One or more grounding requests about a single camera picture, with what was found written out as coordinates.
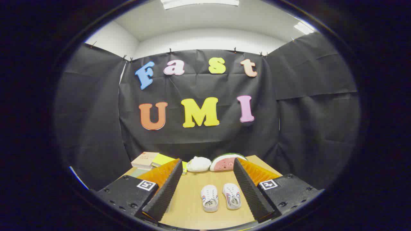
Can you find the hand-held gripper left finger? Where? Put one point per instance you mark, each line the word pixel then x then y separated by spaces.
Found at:
pixel 165 192

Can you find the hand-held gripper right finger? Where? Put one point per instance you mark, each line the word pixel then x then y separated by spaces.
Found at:
pixel 252 192

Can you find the white canvas shoe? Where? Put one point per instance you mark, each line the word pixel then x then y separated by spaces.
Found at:
pixel 231 195
pixel 209 198

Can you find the yellow book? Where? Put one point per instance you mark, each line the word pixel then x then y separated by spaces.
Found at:
pixel 162 158

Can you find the watermelon plush toy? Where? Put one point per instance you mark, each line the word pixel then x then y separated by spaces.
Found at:
pixel 224 162

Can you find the white plush toy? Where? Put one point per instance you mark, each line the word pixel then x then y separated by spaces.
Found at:
pixel 198 164

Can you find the black backdrop cloth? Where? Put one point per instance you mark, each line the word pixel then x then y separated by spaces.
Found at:
pixel 96 128

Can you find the small ceiling light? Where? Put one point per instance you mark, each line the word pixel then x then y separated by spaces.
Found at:
pixel 303 28

